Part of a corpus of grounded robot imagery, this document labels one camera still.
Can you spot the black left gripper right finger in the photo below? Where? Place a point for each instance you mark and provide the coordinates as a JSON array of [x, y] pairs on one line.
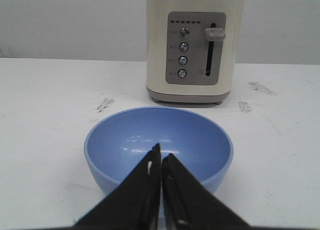
[[187, 203]]

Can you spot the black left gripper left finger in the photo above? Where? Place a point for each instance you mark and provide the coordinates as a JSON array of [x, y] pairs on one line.
[[135, 202]]

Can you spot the blue plastic bowl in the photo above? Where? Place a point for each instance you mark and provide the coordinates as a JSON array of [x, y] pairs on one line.
[[118, 143]]

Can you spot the cream two-slot toaster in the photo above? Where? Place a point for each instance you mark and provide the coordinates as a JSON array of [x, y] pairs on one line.
[[191, 49]]

